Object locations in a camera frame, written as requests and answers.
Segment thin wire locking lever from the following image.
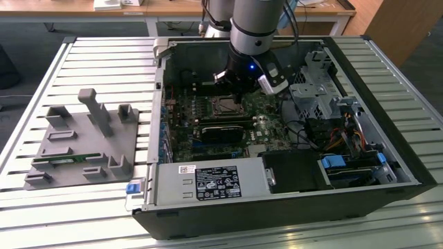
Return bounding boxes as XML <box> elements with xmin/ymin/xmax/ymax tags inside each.
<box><xmin>212</xmin><ymin>110</ymin><xmax>248</xmax><ymax>117</ymax></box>

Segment RAM slot white clips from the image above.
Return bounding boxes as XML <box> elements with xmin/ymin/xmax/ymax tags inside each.
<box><xmin>197</xmin><ymin>122</ymin><xmax>252</xmax><ymax>127</ymax></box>
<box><xmin>197</xmin><ymin>118</ymin><xmax>252</xmax><ymax>123</ymax></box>

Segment green motherboard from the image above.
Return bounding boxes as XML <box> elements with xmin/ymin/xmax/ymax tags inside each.
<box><xmin>161</xmin><ymin>82</ymin><xmax>295</xmax><ymax>163</ymax></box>

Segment silver disk bay cage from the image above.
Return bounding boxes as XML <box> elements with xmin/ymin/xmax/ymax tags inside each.
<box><xmin>288</xmin><ymin>64</ymin><xmax>342</xmax><ymax>121</ymax></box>

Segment pale blue teach pendant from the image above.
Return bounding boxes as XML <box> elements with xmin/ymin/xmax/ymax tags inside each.
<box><xmin>276</xmin><ymin>0</ymin><xmax>299</xmax><ymax>30</ymax></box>

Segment silver finned chipset heatsink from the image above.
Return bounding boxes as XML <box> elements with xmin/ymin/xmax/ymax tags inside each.
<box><xmin>248</xmin><ymin>145</ymin><xmax>270</xmax><ymax>158</ymax></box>

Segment blue disk carrier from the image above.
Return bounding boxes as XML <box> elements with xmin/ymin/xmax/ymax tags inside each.
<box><xmin>320</xmin><ymin>153</ymin><xmax>347</xmax><ymax>172</ymax></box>

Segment grey power supply unit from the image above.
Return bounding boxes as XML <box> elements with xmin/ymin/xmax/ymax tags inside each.
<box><xmin>151</xmin><ymin>162</ymin><xmax>270</xmax><ymax>211</ymax></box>

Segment wooden cabinet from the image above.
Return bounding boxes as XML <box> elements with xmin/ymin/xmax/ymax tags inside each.
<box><xmin>363</xmin><ymin>0</ymin><xmax>443</xmax><ymax>68</ymax></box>

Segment blue case latch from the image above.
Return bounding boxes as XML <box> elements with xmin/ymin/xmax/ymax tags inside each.
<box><xmin>125</xmin><ymin>182</ymin><xmax>145</xmax><ymax>195</ymax></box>

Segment green RAM stick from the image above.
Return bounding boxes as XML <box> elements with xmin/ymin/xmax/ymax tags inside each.
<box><xmin>49</xmin><ymin>154</ymin><xmax>104</xmax><ymax>165</ymax></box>

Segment black open PC case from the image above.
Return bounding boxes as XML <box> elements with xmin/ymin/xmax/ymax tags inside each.
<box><xmin>131</xmin><ymin>35</ymin><xmax>438</xmax><ymax>241</ymax></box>

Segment grey parts rack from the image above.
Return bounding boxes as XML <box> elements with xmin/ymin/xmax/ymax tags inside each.
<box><xmin>23</xmin><ymin>88</ymin><xmax>141</xmax><ymax>192</ymax></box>

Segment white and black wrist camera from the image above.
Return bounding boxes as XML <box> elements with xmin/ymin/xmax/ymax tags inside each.
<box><xmin>258</xmin><ymin>61</ymin><xmax>290</xmax><ymax>95</ymax></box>

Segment CPU socket metal frame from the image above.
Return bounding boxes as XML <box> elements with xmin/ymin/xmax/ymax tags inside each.
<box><xmin>209</xmin><ymin>95</ymin><xmax>250</xmax><ymax>117</ymax></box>

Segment thick black cable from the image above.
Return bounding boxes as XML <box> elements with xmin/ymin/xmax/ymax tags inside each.
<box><xmin>280</xmin><ymin>98</ymin><xmax>322</xmax><ymax>151</ymax></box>

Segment thin cable brass connector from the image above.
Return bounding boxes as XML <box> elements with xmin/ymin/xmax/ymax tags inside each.
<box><xmin>197</xmin><ymin>0</ymin><xmax>208</xmax><ymax>37</ymax></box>

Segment silver metal bay bracket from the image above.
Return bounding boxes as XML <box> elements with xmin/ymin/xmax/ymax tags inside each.
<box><xmin>303</xmin><ymin>50</ymin><xmax>339</xmax><ymax>81</ymax></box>

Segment wooden desk white frame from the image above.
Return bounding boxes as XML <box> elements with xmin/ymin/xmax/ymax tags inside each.
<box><xmin>147</xmin><ymin>0</ymin><xmax>358</xmax><ymax>37</ymax></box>
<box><xmin>0</xmin><ymin>0</ymin><xmax>149</xmax><ymax>32</ymax></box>

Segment yellow orange power wires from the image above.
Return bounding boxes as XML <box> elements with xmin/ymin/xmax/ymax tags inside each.
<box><xmin>324</xmin><ymin>127</ymin><xmax>368</xmax><ymax>151</ymax></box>

